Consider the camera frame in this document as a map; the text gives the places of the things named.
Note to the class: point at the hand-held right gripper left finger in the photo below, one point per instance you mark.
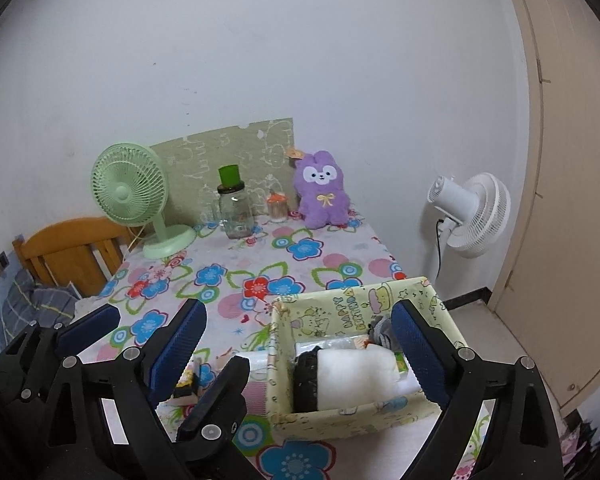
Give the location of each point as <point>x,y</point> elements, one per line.
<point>180,345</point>

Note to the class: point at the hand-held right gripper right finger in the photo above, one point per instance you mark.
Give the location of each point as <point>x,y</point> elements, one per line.
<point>420,355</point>

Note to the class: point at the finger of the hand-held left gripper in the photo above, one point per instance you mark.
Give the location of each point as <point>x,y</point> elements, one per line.
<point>90,325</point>
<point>220,395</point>

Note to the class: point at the grey sock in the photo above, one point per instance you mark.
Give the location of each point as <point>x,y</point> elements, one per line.
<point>380,332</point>

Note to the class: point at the white towel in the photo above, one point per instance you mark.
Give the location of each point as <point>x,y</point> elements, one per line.
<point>355,375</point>

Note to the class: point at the black cloth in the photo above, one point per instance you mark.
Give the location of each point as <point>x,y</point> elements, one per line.
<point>307,380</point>

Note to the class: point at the yellow cartoon printed box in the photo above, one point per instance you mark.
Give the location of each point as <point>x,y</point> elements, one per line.
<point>325,420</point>

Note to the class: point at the small cartoon packet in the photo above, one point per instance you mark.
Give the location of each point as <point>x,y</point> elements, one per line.
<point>186,387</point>

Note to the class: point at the white folded paper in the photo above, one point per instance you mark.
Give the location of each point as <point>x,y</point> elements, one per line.
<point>257,360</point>

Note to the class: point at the grey plaid blanket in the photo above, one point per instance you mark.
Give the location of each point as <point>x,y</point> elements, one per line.
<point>35,305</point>

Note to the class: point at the wooden chair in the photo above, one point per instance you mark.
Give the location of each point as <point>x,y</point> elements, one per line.
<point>65,250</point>

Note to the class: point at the white flat liner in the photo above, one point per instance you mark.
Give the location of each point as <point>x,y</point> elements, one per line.
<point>337,342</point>

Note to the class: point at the floral tablecloth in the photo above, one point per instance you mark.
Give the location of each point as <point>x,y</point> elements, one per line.
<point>280,260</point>

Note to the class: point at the green desk fan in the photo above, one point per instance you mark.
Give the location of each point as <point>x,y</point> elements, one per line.
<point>122,192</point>

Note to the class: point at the glass jar with green lid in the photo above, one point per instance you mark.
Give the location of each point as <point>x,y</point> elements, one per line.
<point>235,215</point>

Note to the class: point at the white standing fan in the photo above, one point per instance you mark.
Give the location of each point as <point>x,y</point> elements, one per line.
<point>480,215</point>

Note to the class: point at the small jar with orange lid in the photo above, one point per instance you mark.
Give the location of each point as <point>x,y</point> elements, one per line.
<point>277,210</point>

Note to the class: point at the purple plush toy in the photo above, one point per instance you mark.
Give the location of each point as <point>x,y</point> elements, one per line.
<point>322,200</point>

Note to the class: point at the dark pink clutter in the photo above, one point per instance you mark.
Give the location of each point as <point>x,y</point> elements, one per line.
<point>587,440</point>

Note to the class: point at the green cartoon printed board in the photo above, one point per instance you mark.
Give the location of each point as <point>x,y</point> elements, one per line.
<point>200,150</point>

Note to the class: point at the beige door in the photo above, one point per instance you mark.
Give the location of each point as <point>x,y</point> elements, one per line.
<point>580,210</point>

